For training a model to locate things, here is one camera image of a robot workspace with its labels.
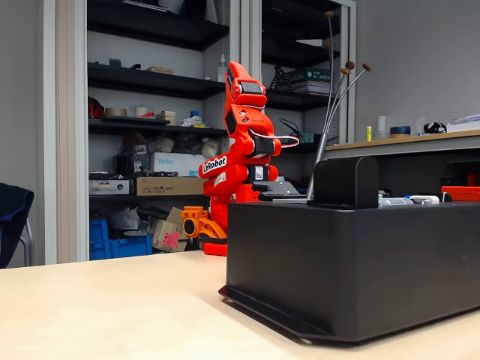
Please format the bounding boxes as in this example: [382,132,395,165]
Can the grey desk wooden top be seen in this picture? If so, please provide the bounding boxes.
[324,129,480,161]

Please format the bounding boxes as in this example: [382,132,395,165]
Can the black flexible tripod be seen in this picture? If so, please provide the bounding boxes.
[271,66,290,92]

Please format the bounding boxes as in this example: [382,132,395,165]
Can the white crumpled cloth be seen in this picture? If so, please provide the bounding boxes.
[180,110,206,129]

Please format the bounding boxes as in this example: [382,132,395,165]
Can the small tan box stack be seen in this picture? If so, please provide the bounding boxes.
[154,109,177,127]

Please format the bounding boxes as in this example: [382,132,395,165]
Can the metal stalks with cork balls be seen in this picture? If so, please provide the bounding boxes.
[305,10,372,202]

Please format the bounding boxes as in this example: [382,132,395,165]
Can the white Weller box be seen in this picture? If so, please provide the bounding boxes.
[149,151,206,178]

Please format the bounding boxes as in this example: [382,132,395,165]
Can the long brown cardboard box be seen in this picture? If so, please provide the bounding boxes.
[135,176,207,197]

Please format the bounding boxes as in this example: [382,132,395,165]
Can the orange plastic clamp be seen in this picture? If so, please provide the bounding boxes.
[180,205,229,245]

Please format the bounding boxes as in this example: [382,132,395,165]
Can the dark red rounded object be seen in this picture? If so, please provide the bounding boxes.
[88,96,106,120]

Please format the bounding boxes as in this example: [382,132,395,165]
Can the cardboard box pink sticker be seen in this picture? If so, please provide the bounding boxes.
[151,205,189,253]

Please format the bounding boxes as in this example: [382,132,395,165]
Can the white printed carton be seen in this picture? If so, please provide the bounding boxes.
[88,178,135,197]

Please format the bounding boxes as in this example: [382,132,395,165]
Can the grey cabinet black shelves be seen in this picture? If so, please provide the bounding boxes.
[43,0,357,264]

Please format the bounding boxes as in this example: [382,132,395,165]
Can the silver metal door hinge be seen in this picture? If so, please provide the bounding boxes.
[377,194,416,208]

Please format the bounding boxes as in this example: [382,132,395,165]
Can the black task board box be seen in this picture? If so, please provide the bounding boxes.
[218,200,480,346]

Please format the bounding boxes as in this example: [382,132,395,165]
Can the black white plush toy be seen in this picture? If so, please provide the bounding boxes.
[423,121,448,136]

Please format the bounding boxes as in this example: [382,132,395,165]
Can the low blue plastic crate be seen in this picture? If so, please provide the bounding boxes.
[107,234,153,260]

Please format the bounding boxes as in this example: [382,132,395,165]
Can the tall blue plastic crate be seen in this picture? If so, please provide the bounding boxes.
[88,218,110,261]

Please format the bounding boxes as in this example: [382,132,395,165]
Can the paper stack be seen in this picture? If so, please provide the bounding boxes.
[445,113,480,134]

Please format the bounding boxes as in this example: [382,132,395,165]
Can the red display module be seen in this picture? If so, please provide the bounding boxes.
[441,185,480,203]

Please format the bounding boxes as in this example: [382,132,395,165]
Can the dark blue office chair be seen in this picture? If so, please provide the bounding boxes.
[0,182,35,269]

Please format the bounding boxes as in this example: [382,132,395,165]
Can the white servo cable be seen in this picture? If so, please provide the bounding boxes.
[248,128,301,149]

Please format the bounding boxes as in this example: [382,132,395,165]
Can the white black latch handle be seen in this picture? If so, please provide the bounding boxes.
[409,194,440,206]

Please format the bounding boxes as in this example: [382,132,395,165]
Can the metal chair frame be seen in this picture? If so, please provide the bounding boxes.
[17,217,37,267]

